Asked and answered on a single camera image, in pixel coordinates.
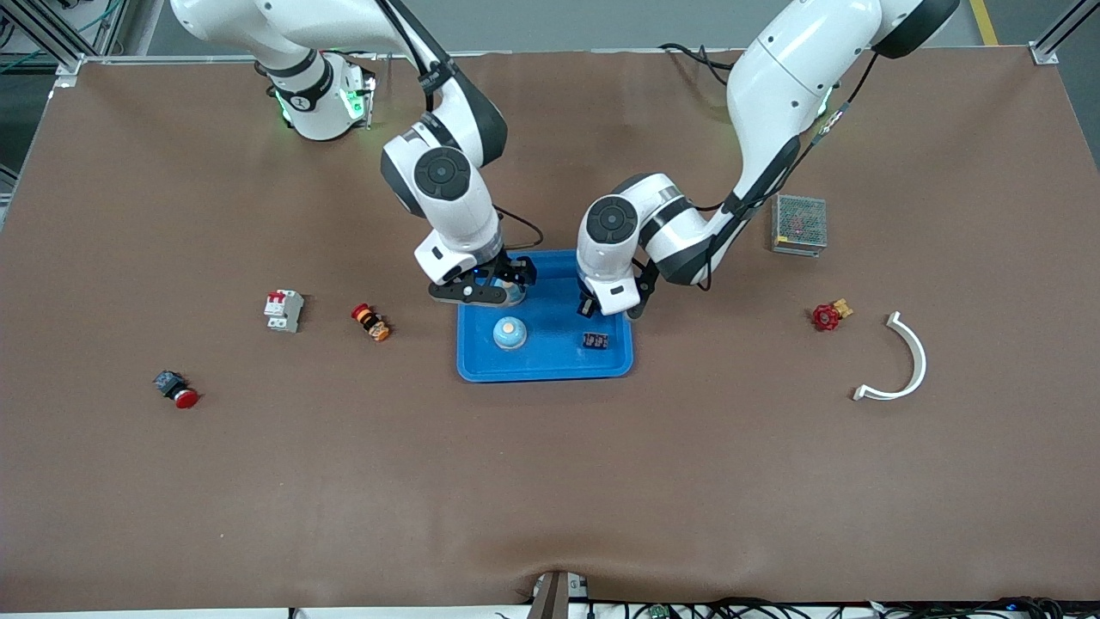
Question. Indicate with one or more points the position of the aluminium frame post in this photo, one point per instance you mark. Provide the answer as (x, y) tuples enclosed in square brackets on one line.
[(1045, 54), (43, 34)]

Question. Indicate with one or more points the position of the orange red emergency stop button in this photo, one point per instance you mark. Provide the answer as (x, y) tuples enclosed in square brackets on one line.
[(371, 323)]

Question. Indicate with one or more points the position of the black capacitor with light marks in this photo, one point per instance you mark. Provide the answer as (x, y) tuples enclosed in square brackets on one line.
[(595, 340)]

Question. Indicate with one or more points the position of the red mushroom push button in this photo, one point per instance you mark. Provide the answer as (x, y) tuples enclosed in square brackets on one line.
[(176, 389)]

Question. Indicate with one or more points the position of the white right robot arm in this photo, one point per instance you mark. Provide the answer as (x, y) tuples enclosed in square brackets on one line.
[(451, 215)]

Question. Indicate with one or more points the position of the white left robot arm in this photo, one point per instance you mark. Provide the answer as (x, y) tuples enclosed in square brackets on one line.
[(773, 77)]

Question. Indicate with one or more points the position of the metal mesh power supply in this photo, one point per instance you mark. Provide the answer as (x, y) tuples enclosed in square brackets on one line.
[(799, 222)]

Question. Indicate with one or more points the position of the brown table mat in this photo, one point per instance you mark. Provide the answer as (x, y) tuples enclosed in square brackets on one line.
[(258, 481)]

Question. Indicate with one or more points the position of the light blue service bell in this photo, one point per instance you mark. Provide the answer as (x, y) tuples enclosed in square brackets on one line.
[(510, 334), (516, 297)]

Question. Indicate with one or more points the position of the white curved plastic piece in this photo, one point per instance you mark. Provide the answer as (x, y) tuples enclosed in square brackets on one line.
[(921, 357)]

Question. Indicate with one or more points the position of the blue plastic tray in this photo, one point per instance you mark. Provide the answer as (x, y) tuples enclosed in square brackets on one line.
[(559, 361)]

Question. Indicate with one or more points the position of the white red circuit breaker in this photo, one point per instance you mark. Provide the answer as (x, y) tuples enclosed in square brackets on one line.
[(284, 311)]

